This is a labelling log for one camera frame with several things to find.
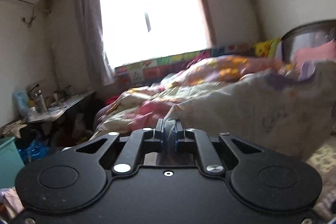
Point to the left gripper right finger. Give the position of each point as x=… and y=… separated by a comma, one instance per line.
x=197, y=142

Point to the pink pillow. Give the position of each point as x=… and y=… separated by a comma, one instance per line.
x=325, y=51

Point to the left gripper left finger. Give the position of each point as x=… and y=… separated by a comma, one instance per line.
x=139, y=143

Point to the grey curtain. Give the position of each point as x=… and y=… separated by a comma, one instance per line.
x=89, y=22

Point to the white floral garment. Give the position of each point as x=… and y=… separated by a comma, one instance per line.
x=291, y=117

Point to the dark wooden headboard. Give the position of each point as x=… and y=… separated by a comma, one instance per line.
x=308, y=35

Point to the floral pink yellow quilt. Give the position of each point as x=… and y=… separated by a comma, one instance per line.
x=143, y=106

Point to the Mickey Mouse bed blanket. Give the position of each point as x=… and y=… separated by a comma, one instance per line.
x=323, y=160

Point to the yellow plush toy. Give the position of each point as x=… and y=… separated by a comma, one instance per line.
x=266, y=49

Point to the teal storage bin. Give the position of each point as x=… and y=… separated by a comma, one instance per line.
x=10, y=162

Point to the colourful foam play mat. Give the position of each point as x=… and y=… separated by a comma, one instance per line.
x=154, y=70

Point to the cluttered side desk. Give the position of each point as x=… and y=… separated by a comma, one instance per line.
x=58, y=123

